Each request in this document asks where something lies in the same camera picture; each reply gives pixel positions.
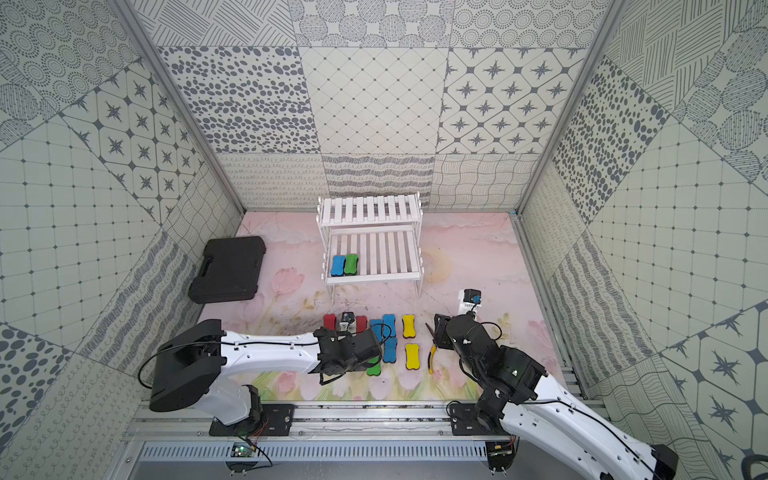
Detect yellow eraser shelf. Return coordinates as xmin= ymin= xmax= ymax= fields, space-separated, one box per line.
xmin=405 ymin=343 xmax=420 ymax=371
xmin=402 ymin=314 xmax=416 ymax=339

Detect red eraser top shelf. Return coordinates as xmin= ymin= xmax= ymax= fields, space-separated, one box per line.
xmin=323 ymin=314 xmax=337 ymax=330
xmin=356 ymin=315 xmax=368 ymax=333

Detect yellow eraser top shelf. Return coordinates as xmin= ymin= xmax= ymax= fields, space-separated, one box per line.
xmin=402 ymin=314 xmax=416 ymax=339

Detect green eraser shelf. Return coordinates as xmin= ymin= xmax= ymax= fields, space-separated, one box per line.
xmin=366 ymin=357 xmax=381 ymax=377
xmin=343 ymin=254 xmax=359 ymax=276

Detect blue eraser top shelf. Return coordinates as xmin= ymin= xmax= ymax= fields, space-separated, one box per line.
xmin=369 ymin=319 xmax=386 ymax=343
xmin=381 ymin=314 xmax=397 ymax=339

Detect blue eraser shelf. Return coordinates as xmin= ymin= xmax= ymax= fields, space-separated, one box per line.
xmin=382 ymin=336 xmax=398 ymax=364
xmin=381 ymin=314 xmax=397 ymax=339
xmin=369 ymin=319 xmax=386 ymax=343
xmin=330 ymin=255 xmax=346 ymax=277

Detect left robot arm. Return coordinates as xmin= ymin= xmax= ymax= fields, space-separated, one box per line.
xmin=141 ymin=319 xmax=383 ymax=436

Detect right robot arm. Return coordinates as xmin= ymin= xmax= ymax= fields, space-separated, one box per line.
xmin=435 ymin=312 xmax=679 ymax=479

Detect white wooden two-tier shelf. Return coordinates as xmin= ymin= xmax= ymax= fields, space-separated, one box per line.
xmin=316 ymin=192 xmax=425 ymax=298

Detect black plastic tool case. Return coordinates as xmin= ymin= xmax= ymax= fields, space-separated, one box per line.
xmin=188 ymin=236 xmax=266 ymax=304

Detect yellow handled pliers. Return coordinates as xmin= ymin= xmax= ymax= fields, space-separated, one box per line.
xmin=425 ymin=323 xmax=438 ymax=375

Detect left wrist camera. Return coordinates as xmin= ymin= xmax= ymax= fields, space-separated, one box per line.
xmin=337 ymin=311 xmax=356 ymax=333

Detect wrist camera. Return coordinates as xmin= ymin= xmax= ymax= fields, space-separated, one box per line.
xmin=457 ymin=288 xmax=482 ymax=315
xmin=337 ymin=311 xmax=356 ymax=333

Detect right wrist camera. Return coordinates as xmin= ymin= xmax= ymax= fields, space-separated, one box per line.
xmin=457 ymin=288 xmax=482 ymax=315

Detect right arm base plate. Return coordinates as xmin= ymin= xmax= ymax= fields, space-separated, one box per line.
xmin=445 ymin=401 xmax=507 ymax=436

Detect aluminium mounting rail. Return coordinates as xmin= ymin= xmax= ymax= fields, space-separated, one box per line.
xmin=128 ymin=398 xmax=619 ymax=442

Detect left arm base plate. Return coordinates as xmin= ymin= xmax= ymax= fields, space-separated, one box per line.
xmin=208 ymin=403 xmax=296 ymax=437

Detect white cable duct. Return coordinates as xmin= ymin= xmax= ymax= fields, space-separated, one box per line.
xmin=139 ymin=440 xmax=487 ymax=463

